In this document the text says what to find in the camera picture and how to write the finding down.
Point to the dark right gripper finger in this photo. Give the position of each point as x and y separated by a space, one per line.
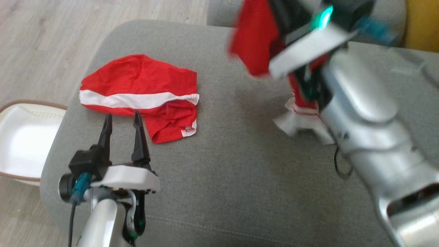
288 17

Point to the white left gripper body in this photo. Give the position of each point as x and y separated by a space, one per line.
127 176

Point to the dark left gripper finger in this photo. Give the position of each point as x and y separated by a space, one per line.
105 140
140 144

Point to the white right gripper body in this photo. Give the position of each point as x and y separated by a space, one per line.
308 51

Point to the red basketball jersey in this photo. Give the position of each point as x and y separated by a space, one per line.
255 37

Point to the red shorts with white stripe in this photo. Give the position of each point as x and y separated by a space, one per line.
137 79

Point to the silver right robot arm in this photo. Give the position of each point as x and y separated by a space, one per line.
370 120

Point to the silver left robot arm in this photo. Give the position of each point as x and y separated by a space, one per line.
101 223

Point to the white laundry basket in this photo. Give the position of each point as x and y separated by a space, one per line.
27 144

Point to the grey sofa seat cushion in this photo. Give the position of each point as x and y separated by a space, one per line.
223 171

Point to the yellow cushion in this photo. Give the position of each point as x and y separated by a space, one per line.
423 24

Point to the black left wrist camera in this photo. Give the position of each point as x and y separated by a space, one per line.
85 163

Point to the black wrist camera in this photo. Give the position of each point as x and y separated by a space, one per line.
349 13
85 163

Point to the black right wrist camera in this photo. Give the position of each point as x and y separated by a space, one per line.
349 13

